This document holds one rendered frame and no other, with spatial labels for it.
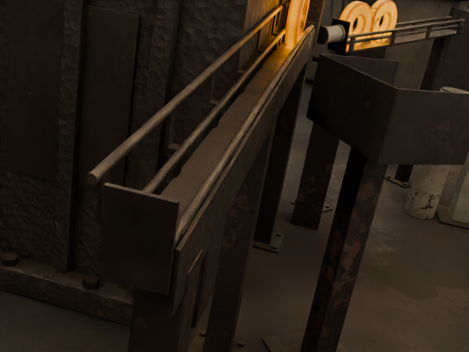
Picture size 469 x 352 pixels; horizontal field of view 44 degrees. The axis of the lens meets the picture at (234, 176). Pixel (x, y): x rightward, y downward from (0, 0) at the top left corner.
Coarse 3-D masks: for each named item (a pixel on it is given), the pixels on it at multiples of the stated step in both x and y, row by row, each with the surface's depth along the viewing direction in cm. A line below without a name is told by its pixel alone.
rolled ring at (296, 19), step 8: (296, 0) 150; (304, 0) 153; (296, 8) 150; (304, 8) 164; (288, 16) 151; (296, 16) 151; (304, 16) 165; (288, 24) 152; (296, 24) 152; (304, 24) 167; (288, 32) 154; (296, 32) 153; (288, 40) 157; (296, 40) 156
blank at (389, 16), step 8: (384, 0) 206; (376, 8) 204; (384, 8) 206; (392, 8) 209; (376, 16) 204; (384, 16) 212; (392, 16) 211; (376, 24) 206; (384, 24) 213; (392, 24) 213; (376, 40) 210; (384, 40) 213
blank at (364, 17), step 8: (352, 8) 194; (360, 8) 196; (368, 8) 200; (344, 16) 195; (352, 16) 195; (360, 16) 200; (368, 16) 201; (352, 24) 197; (360, 24) 203; (368, 24) 203; (352, 32) 199; (360, 32) 202
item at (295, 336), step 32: (320, 64) 118; (352, 64) 122; (384, 64) 125; (320, 96) 118; (352, 96) 108; (384, 96) 99; (416, 96) 98; (448, 96) 101; (352, 128) 108; (384, 128) 99; (416, 128) 101; (448, 128) 104; (352, 160) 120; (384, 160) 101; (416, 160) 104; (448, 160) 107; (352, 192) 120; (352, 224) 122; (352, 256) 126; (320, 288) 132; (352, 288) 130; (320, 320) 132
